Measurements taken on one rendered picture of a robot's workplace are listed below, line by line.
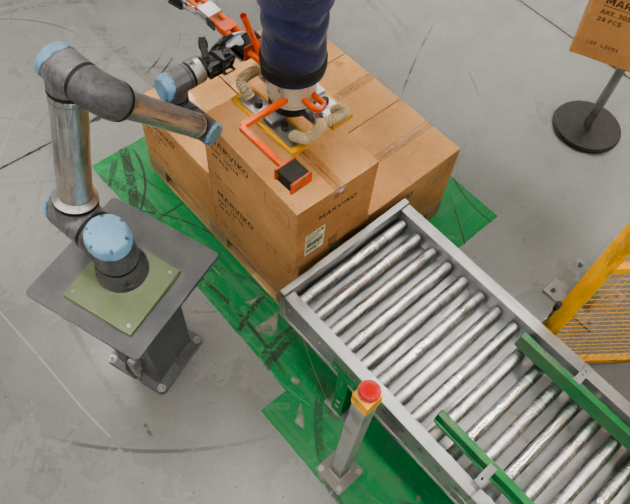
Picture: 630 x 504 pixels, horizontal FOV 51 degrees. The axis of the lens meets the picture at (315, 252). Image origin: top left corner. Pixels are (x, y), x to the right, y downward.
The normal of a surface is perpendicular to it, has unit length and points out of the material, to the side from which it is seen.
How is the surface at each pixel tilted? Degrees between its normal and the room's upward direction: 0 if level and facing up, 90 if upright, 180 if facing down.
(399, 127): 0
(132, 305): 4
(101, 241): 8
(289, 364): 0
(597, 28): 90
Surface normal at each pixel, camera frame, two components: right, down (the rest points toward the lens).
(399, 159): 0.05, -0.51
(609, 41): -0.43, 0.76
